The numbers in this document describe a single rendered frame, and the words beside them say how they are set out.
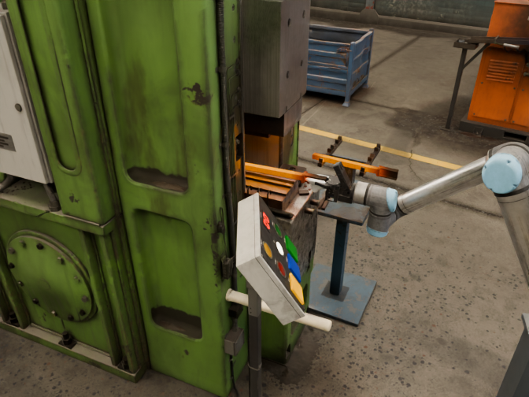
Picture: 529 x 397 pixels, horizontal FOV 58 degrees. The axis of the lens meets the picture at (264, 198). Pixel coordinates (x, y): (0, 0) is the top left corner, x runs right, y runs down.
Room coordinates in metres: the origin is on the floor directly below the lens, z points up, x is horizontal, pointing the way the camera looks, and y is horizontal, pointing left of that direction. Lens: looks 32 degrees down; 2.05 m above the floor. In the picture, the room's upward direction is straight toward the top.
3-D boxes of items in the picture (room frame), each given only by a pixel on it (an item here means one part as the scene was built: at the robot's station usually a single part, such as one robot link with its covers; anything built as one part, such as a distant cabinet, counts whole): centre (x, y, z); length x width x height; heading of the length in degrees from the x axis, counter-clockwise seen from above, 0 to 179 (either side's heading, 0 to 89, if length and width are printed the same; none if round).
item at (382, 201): (1.64, -0.47, 1.02); 0.12 x 0.09 x 0.10; 67
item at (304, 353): (1.74, -0.16, 0.01); 0.58 x 0.39 x 0.01; 157
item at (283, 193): (1.85, 0.08, 0.96); 0.42 x 0.20 x 0.09; 67
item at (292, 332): (1.90, 0.07, 0.23); 0.55 x 0.37 x 0.47; 67
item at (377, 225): (1.64, -0.48, 0.91); 0.12 x 0.09 x 0.12; 139
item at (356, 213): (2.16, -0.43, 0.69); 0.40 x 0.30 x 0.02; 154
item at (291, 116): (1.85, 0.08, 1.32); 0.42 x 0.20 x 0.10; 67
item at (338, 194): (1.70, -0.32, 1.02); 0.12 x 0.08 x 0.09; 67
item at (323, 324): (1.41, -0.06, 0.62); 0.44 x 0.05 x 0.05; 67
